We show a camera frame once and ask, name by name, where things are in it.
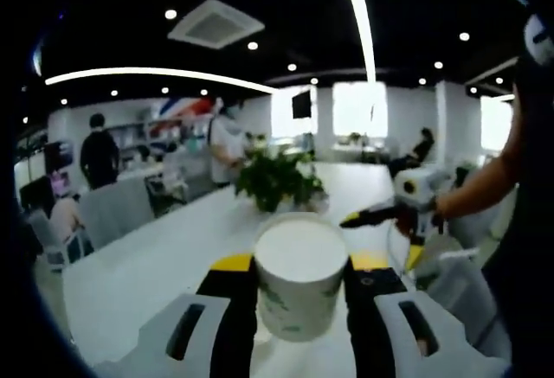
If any straight ceiling light strip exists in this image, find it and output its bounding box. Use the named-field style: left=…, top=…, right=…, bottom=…
left=337, top=0, right=377, bottom=83

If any person's dark clothing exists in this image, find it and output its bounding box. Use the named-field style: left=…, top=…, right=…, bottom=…
left=482, top=48, right=554, bottom=366

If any potted green plant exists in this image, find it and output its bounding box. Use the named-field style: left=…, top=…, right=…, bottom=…
left=233, top=135, right=330, bottom=214

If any long curved ceiling light strip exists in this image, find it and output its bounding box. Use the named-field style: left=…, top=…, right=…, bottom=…
left=44, top=66, right=278, bottom=93

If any ceiling air conditioner vent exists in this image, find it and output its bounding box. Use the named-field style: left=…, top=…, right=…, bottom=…
left=167, top=0, right=266, bottom=50

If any group of round ceiling downlights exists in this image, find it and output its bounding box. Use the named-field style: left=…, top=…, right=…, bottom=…
left=21, top=8, right=506, bottom=125

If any white paper cup green print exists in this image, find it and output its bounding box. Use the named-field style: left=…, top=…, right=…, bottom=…
left=253, top=212, right=350, bottom=343

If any grey mesh office chair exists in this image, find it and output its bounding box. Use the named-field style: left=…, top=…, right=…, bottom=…
left=413, top=243, right=514, bottom=353

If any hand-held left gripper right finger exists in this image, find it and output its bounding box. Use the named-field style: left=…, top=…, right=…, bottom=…
left=345, top=251, right=510, bottom=378

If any black hanging screen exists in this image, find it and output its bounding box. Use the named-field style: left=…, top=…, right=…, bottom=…
left=292, top=90, right=312, bottom=119

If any white chest device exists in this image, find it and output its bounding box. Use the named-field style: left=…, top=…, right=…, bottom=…
left=522, top=12, right=554, bottom=67

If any white cable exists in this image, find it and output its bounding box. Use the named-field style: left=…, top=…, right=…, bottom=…
left=386, top=221, right=412, bottom=275

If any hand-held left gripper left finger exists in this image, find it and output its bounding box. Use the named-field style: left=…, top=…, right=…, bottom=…
left=129, top=253, right=260, bottom=378

